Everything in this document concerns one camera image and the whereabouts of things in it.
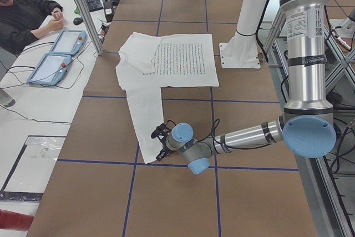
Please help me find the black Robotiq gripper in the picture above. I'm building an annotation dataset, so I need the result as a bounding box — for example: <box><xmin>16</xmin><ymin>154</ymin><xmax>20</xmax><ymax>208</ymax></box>
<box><xmin>156</xmin><ymin>142</ymin><xmax>174</xmax><ymax>162</ymax></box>

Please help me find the white printed long-sleeve shirt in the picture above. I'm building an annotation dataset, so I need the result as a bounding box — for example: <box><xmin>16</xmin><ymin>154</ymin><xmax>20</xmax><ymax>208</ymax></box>
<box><xmin>116</xmin><ymin>32</ymin><xmax>219</xmax><ymax>164</ymax></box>

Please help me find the second robot arm grey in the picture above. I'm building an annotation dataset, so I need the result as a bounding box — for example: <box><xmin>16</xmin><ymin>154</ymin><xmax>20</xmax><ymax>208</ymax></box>
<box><xmin>330</xmin><ymin>9</ymin><xmax>354</xmax><ymax>52</ymax></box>

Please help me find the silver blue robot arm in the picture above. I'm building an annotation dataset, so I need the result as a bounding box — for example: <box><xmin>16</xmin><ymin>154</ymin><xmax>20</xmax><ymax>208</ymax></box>
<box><xmin>151</xmin><ymin>0</ymin><xmax>336</xmax><ymax>174</ymax></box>

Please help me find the clear plastic sheet black-edged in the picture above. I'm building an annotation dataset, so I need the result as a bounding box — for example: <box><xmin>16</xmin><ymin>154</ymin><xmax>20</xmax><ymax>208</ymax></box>
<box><xmin>1</xmin><ymin>135</ymin><xmax>65</xmax><ymax>203</ymax></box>

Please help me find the upper orange black terminal board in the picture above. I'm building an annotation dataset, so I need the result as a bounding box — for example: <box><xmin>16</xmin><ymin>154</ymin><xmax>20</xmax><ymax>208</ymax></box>
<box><xmin>100</xmin><ymin>23</ymin><xmax>110</xmax><ymax>36</ymax></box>

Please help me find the lower blue teach pendant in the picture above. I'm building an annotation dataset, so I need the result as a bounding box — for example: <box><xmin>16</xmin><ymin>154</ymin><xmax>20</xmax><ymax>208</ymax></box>
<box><xmin>27</xmin><ymin>53</ymin><xmax>72</xmax><ymax>86</ymax></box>

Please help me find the blue teach pendant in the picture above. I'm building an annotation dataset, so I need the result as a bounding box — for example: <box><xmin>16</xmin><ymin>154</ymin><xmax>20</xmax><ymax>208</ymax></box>
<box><xmin>49</xmin><ymin>30</ymin><xmax>87</xmax><ymax>56</ymax></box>
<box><xmin>27</xmin><ymin>53</ymin><xmax>72</xmax><ymax>86</ymax></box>

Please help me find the upper blue teach pendant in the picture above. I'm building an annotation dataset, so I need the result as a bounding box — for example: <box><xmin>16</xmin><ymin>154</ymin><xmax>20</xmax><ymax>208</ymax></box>
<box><xmin>49</xmin><ymin>30</ymin><xmax>87</xmax><ymax>56</ymax></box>

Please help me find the black computer box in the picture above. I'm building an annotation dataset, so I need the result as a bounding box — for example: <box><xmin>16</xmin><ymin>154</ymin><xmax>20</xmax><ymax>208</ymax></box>
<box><xmin>103</xmin><ymin>0</ymin><xmax>118</xmax><ymax>22</ymax></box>

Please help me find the black computer mouse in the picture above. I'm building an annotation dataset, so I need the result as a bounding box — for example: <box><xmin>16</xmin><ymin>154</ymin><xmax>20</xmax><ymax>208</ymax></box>
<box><xmin>73</xmin><ymin>17</ymin><xmax>83</xmax><ymax>26</ymax></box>

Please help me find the red fire extinguisher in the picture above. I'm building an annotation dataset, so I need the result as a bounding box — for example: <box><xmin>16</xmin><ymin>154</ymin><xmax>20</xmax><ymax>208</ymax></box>
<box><xmin>0</xmin><ymin>209</ymin><xmax>34</xmax><ymax>231</ymax></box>

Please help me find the clear plastic water bottle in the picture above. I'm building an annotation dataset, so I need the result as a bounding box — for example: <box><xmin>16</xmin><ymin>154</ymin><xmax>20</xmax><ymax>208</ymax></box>
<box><xmin>0</xmin><ymin>89</ymin><xmax>16</xmax><ymax>107</ymax></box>

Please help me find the black keyboard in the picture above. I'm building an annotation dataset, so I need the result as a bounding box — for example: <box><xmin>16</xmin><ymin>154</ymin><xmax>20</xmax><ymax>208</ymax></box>
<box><xmin>85</xmin><ymin>0</ymin><xmax>103</xmax><ymax>12</ymax></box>

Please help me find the person in black jacket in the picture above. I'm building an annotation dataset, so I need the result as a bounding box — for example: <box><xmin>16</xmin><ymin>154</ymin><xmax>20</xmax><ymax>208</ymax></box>
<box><xmin>1</xmin><ymin>0</ymin><xmax>64</xmax><ymax>56</ymax></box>

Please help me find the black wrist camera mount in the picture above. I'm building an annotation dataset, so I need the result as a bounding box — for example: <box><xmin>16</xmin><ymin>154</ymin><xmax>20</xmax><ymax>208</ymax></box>
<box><xmin>151</xmin><ymin>120</ymin><xmax>176</xmax><ymax>140</ymax></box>

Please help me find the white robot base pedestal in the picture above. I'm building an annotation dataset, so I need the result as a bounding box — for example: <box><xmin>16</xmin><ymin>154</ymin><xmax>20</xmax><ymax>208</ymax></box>
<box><xmin>219</xmin><ymin>0</ymin><xmax>267</xmax><ymax>69</ymax></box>

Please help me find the aluminium frame post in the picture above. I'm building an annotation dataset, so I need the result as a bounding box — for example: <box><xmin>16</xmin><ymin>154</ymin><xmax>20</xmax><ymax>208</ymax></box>
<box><xmin>74</xmin><ymin>0</ymin><xmax>104</xmax><ymax>55</ymax></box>

